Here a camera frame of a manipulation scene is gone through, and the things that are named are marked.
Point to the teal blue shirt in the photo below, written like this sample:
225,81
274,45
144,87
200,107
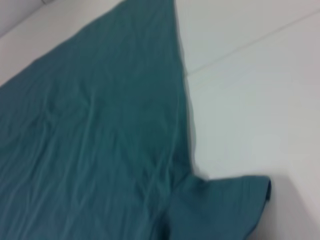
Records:
100,130

